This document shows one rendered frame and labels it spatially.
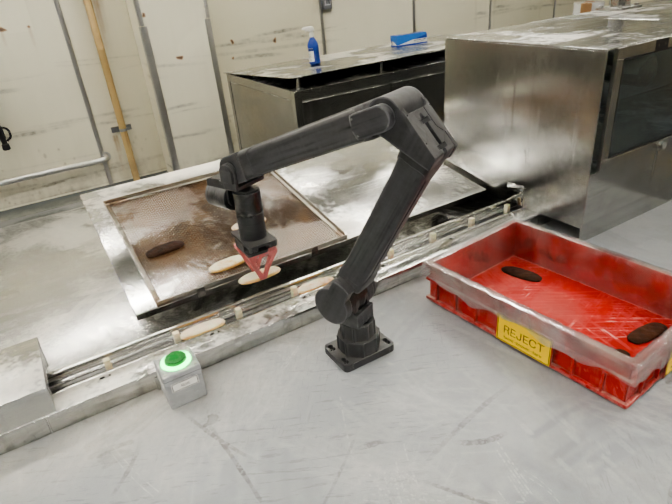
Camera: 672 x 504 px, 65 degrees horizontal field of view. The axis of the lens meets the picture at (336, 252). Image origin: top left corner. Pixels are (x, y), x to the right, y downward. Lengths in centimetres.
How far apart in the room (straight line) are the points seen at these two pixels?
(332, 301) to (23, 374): 57
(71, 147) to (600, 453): 439
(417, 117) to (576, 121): 71
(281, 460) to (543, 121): 105
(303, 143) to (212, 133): 381
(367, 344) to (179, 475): 40
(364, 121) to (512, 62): 81
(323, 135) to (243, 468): 55
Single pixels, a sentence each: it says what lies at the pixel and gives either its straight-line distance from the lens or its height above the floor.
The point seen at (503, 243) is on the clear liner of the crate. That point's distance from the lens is 136.
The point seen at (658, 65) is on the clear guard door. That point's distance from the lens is 158.
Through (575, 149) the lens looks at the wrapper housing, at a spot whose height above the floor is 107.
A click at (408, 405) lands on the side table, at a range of 98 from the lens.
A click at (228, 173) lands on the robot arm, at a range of 104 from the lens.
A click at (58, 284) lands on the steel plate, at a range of 162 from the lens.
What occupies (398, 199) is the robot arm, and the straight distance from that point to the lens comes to 84.
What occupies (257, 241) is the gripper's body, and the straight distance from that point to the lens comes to 111.
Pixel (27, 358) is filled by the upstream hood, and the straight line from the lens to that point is 115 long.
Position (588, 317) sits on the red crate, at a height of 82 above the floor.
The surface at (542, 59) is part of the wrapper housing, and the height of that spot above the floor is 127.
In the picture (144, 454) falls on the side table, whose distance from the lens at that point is 100.
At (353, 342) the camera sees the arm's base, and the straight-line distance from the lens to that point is 104.
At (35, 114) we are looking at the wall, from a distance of 473.
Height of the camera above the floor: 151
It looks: 28 degrees down
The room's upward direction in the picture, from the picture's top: 5 degrees counter-clockwise
